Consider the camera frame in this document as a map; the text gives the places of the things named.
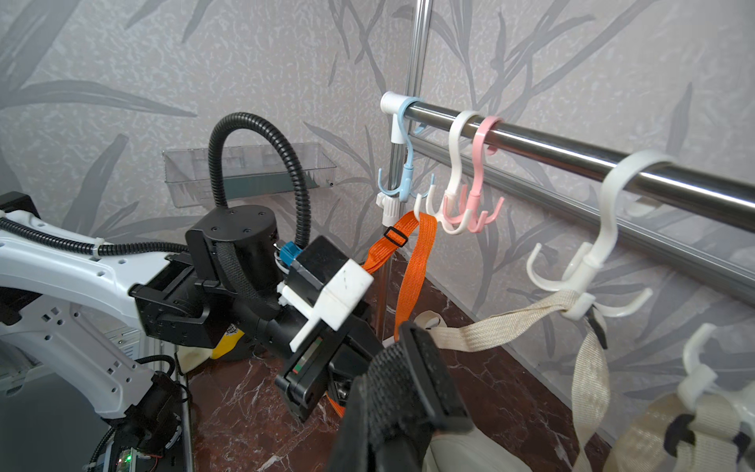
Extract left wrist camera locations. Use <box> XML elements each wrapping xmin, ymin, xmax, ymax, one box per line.
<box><xmin>277</xmin><ymin>236</ymin><xmax>374</xmax><ymax>352</ymax></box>

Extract clear acrylic wall shelf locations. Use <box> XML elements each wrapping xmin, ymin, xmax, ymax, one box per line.
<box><xmin>162</xmin><ymin>143</ymin><xmax>336</xmax><ymax>210</ymax></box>

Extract black bag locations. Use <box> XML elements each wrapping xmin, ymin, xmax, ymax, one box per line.
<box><xmin>326</xmin><ymin>322</ymin><xmax>474</xmax><ymax>471</ymax></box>

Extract white plastic hook middle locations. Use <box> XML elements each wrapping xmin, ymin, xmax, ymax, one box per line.
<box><xmin>527</xmin><ymin>149</ymin><xmax>676</xmax><ymax>321</ymax></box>

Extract white plastic hook left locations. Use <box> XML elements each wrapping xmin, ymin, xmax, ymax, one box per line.
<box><xmin>413</xmin><ymin>110</ymin><xmax>477</xmax><ymax>235</ymax></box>

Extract white and steel clothes rack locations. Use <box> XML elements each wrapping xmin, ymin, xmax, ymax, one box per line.
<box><xmin>400</xmin><ymin>1</ymin><xmax>754</xmax><ymax>306</ymax></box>

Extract orange crescent bag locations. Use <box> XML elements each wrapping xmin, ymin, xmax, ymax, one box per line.
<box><xmin>326</xmin><ymin>210</ymin><xmax>438</xmax><ymax>420</ymax></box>

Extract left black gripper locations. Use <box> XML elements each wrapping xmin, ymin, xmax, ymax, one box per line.
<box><xmin>274</xmin><ymin>318</ymin><xmax>383</xmax><ymax>422</ymax></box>

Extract cream crescent bag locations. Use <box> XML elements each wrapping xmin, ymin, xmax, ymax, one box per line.
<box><xmin>416</xmin><ymin>292</ymin><xmax>611</xmax><ymax>471</ymax></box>

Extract pink plastic hook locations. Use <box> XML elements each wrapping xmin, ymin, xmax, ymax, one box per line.
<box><xmin>444</xmin><ymin>116</ymin><xmax>505</xmax><ymax>233</ymax></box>

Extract white plastic hook right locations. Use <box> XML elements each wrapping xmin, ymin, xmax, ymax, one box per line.
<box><xmin>676</xmin><ymin>323</ymin><xmax>754</xmax><ymax>423</ymax></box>

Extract white plastic hook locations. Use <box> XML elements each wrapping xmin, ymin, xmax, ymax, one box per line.
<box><xmin>413</xmin><ymin>110</ymin><xmax>477</xmax><ymax>235</ymax></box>
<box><xmin>527</xmin><ymin>149</ymin><xmax>676</xmax><ymax>321</ymax></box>
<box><xmin>676</xmin><ymin>323</ymin><xmax>754</xmax><ymax>423</ymax></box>

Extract blue plastic hook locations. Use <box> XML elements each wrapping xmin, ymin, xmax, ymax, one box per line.
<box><xmin>376</xmin><ymin>96</ymin><xmax>436</xmax><ymax>203</ymax></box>

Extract yellow black work glove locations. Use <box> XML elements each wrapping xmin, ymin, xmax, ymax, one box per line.
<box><xmin>176</xmin><ymin>326</ymin><xmax>244</xmax><ymax>374</ymax></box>

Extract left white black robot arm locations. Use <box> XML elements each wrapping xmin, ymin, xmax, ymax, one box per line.
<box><xmin>1</xmin><ymin>112</ymin><xmax>381</xmax><ymax>471</ymax></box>

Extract cream bag with brown-striped strap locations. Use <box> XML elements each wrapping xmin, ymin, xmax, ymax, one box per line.
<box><xmin>604</xmin><ymin>395</ymin><xmax>754</xmax><ymax>471</ymax></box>

